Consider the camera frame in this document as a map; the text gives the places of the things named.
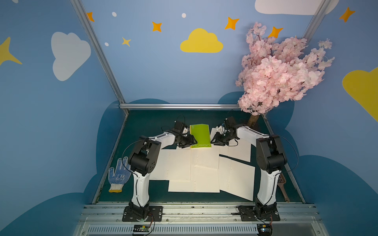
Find white blue dotted work glove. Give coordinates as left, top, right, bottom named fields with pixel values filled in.
left=108, top=156, right=132, bottom=193

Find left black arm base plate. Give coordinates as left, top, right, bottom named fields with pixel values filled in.
left=122, top=205, right=163, bottom=222

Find green cover notebook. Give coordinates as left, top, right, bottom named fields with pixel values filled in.
left=190, top=124, right=212, bottom=148

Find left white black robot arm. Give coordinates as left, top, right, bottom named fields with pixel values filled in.
left=128, top=121, right=197, bottom=208

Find pink cherry blossom tree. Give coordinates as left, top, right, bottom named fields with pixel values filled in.
left=236, top=22, right=334, bottom=127

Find white lined notebook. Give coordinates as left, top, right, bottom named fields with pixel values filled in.
left=176, top=145, right=220, bottom=169

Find left controller board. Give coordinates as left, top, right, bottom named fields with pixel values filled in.
left=132, top=225, right=151, bottom=236

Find controller board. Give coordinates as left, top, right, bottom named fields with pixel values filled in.
left=132, top=225, right=151, bottom=236
left=257, top=224, right=272, bottom=236

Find aluminium rail frame front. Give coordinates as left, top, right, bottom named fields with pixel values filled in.
left=73, top=202, right=329, bottom=236

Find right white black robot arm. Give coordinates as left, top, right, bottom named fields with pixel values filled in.
left=211, top=117, right=287, bottom=207

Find open white notebook far right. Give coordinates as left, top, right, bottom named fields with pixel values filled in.
left=212, top=139, right=251, bottom=162

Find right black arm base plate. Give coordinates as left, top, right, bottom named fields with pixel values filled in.
left=237, top=205, right=281, bottom=222

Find right controller board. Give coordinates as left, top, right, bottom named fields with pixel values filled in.
left=257, top=224, right=272, bottom=236

